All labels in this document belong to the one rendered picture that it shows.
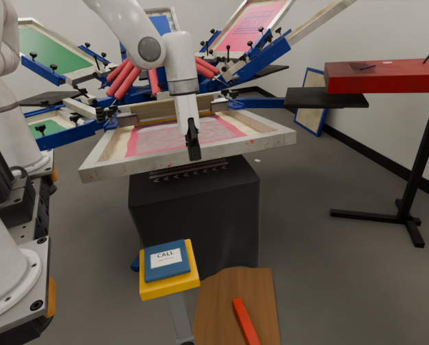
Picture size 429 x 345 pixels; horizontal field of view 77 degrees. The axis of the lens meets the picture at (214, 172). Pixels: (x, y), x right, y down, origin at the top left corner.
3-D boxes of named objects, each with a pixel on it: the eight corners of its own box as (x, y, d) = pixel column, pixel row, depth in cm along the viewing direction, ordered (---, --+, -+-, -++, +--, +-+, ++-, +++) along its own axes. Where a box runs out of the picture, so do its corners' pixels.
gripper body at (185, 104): (167, 88, 71) (174, 130, 75) (170, 91, 61) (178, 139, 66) (195, 85, 72) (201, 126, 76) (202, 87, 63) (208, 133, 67)
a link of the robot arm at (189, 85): (165, 81, 70) (167, 92, 71) (167, 82, 62) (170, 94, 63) (194, 77, 71) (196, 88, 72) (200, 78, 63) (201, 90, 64)
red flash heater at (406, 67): (426, 75, 169) (432, 55, 163) (460, 95, 132) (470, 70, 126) (323, 78, 187) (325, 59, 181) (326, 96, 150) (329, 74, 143)
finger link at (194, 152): (185, 136, 69) (189, 160, 72) (187, 139, 66) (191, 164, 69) (198, 134, 70) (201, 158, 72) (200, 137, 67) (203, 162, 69)
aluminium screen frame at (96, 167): (296, 144, 77) (296, 131, 75) (82, 183, 67) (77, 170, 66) (226, 108, 149) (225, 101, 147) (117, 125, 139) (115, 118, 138)
